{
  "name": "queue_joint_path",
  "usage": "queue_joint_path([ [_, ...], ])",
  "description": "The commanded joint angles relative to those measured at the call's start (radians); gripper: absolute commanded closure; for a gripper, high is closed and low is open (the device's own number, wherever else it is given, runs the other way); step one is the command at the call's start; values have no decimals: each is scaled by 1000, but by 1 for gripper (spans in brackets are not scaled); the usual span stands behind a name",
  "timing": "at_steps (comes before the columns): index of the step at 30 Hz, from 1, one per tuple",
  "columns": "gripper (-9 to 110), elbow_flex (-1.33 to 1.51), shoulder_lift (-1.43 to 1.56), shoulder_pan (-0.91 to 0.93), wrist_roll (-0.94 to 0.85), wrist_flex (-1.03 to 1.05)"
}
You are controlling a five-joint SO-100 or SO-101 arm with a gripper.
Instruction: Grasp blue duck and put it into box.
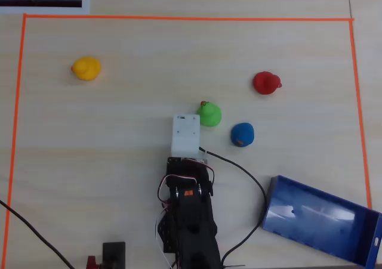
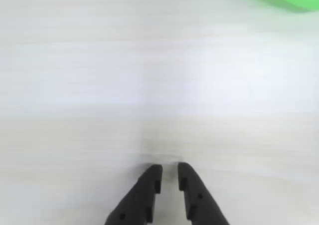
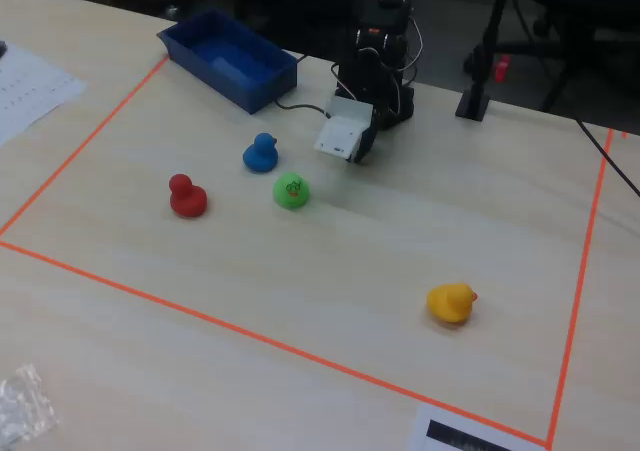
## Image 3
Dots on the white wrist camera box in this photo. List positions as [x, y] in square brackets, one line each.
[342, 128]

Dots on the orange tape strip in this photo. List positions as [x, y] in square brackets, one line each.
[85, 141]
[275, 343]
[582, 276]

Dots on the paper with black print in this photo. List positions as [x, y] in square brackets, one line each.
[465, 433]

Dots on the green rubber duck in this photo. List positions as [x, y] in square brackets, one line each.
[291, 191]

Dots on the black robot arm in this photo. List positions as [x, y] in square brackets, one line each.
[385, 46]

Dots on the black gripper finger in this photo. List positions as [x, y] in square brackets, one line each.
[365, 146]

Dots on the blue rubber duck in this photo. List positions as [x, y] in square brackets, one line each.
[259, 157]

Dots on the small red object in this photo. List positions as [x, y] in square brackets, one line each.
[502, 68]

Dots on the black camera stand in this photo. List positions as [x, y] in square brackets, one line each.
[480, 78]

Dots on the white printed paper sheet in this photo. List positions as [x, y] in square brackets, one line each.
[30, 91]

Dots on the blue plastic box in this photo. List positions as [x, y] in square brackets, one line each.
[235, 58]

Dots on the yellow rubber duck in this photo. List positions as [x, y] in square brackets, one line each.
[449, 305]

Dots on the clear plastic bag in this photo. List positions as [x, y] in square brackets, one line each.
[22, 406]

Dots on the red rubber duck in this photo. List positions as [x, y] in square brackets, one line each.
[187, 198]

